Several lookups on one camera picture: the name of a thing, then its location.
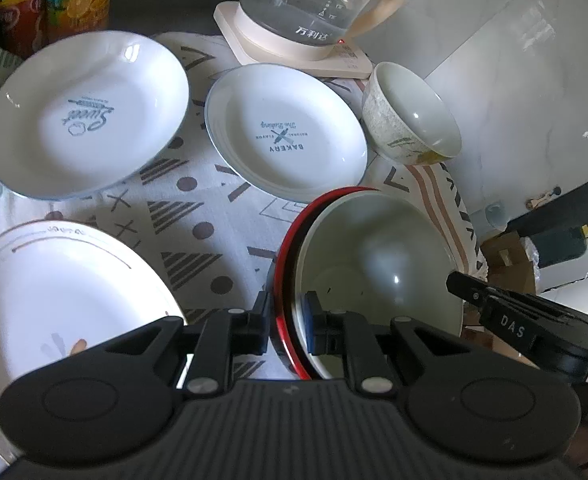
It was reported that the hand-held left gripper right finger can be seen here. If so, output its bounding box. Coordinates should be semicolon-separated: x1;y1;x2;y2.
301;291;476;397

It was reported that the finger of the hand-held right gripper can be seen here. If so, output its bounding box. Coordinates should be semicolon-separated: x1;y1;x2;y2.
446;270;492;311

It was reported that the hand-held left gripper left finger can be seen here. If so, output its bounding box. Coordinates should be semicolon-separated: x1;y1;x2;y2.
91;290;275;399

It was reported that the red bowl with white inside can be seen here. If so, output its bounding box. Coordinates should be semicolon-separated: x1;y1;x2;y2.
269;187;467;381

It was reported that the white plate with crossed-utensils print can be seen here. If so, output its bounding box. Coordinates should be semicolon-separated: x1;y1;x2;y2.
205;64;369;205

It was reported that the white plate with script print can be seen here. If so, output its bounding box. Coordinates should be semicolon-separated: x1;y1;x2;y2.
0;30;191;202

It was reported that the cardboard box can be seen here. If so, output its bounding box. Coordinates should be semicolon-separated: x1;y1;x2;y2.
481;232;540;297

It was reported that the white geometric patterned cloth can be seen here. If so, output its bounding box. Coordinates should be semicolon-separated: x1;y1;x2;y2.
0;32;490;386

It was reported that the small speckled white bowl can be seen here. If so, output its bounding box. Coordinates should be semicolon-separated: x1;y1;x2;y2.
362;61;462;166

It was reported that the white plate with brown line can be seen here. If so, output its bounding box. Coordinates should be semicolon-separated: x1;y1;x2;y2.
0;220;189;466

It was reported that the cream kettle base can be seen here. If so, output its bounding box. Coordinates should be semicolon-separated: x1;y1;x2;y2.
214;0;375;80

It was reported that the glass kettle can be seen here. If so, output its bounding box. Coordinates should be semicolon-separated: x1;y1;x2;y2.
239;0;407;47

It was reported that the orange juice bottle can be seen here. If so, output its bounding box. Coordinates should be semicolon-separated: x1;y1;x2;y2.
44;0;112;45

